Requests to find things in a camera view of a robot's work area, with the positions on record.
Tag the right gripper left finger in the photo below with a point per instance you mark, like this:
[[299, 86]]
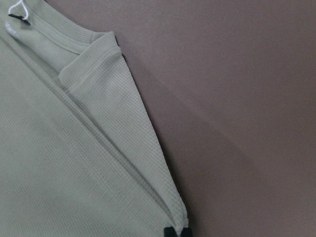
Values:
[[169, 232]]

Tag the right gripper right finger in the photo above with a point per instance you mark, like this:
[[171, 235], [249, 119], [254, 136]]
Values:
[[186, 232]]

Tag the olive green long-sleeve shirt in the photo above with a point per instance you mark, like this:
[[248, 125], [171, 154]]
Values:
[[78, 153]]

